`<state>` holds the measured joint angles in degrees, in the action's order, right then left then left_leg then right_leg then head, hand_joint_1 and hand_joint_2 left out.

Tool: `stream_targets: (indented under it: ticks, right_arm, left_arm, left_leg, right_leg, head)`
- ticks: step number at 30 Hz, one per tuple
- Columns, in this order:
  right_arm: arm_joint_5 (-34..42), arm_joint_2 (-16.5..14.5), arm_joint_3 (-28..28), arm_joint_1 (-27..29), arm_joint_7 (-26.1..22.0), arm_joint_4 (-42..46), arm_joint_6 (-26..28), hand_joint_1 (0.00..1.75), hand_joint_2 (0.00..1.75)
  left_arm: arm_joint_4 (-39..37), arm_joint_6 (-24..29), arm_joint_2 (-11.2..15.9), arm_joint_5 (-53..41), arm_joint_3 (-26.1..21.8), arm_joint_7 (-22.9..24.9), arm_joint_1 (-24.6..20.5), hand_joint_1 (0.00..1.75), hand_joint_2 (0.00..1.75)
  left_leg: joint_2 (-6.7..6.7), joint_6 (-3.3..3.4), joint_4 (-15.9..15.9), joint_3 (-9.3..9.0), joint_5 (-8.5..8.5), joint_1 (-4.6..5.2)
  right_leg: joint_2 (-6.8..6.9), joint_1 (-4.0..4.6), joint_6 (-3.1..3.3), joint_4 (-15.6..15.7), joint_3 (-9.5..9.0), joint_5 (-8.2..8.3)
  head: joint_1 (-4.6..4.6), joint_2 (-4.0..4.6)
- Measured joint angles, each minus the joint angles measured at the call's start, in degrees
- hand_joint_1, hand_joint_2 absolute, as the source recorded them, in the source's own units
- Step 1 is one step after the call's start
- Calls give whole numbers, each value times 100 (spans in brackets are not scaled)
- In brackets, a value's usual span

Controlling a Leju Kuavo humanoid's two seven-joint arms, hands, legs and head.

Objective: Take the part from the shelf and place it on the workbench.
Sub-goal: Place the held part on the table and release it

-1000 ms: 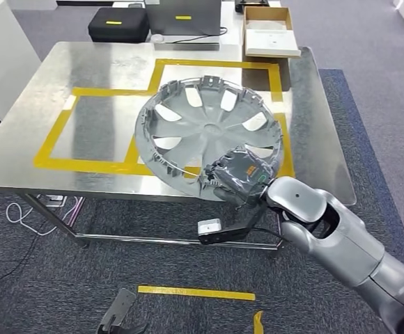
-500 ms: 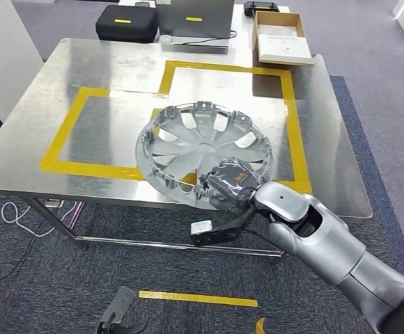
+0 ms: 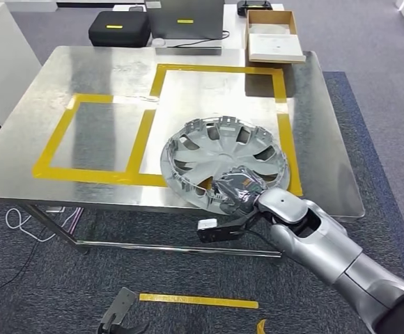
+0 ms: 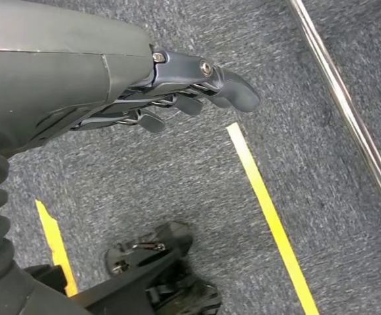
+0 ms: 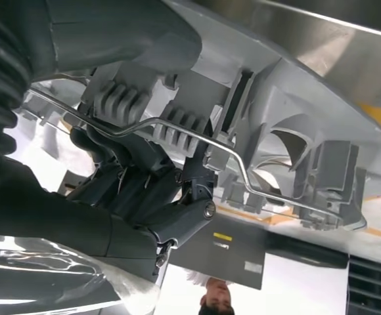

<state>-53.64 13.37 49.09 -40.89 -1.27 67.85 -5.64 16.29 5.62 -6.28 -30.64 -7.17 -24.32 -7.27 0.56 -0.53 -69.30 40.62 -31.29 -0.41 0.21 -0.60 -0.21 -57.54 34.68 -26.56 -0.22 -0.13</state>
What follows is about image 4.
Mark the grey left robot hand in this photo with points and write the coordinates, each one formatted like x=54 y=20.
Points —
x=45 y=78

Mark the yellow floor tape strip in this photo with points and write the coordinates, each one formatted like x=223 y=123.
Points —
x=57 y=248
x=272 y=217

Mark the dark robot foot plate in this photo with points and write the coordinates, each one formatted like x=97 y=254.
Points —
x=164 y=239

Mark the black robot leg mechanism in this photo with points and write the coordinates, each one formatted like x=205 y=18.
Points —
x=177 y=291

